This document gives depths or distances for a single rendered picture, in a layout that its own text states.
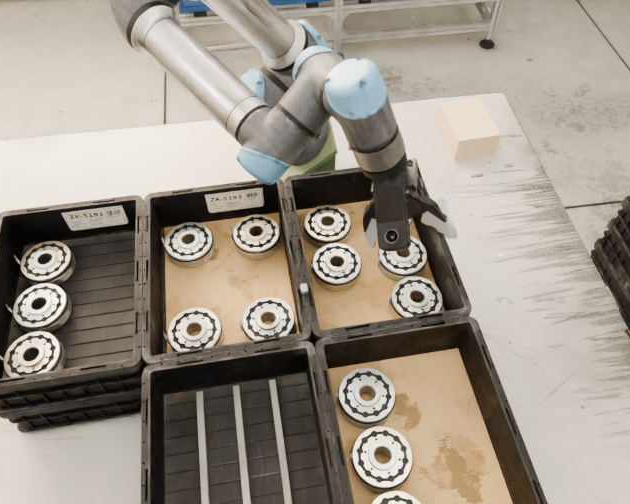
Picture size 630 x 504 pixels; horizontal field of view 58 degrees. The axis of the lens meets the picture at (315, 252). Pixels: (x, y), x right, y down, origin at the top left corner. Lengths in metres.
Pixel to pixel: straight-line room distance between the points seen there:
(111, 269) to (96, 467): 0.40
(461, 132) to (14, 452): 1.30
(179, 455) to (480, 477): 0.52
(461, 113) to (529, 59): 1.71
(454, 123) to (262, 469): 1.05
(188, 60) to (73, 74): 2.37
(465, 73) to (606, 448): 2.25
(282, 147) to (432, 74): 2.32
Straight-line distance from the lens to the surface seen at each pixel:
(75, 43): 3.54
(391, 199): 0.85
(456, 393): 1.11
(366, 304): 1.17
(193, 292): 1.21
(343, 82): 0.76
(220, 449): 1.06
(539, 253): 1.50
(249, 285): 1.20
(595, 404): 1.34
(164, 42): 1.00
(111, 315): 1.22
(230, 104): 0.90
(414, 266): 1.20
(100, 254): 1.32
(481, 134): 1.63
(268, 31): 1.25
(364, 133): 0.79
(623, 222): 2.06
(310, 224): 1.25
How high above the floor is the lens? 1.83
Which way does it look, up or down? 54 degrees down
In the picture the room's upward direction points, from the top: straight up
